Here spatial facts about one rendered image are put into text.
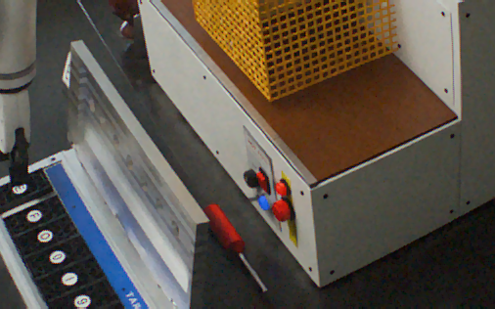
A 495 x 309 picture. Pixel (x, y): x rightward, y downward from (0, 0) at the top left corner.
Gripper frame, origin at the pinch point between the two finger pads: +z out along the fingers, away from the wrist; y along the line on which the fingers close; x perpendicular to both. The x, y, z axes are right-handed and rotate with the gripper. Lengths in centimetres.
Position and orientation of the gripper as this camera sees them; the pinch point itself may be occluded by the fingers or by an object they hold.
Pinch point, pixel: (12, 162)
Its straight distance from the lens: 174.4
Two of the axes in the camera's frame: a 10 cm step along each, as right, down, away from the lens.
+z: -0.8, 8.0, 5.9
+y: 4.6, 5.6, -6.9
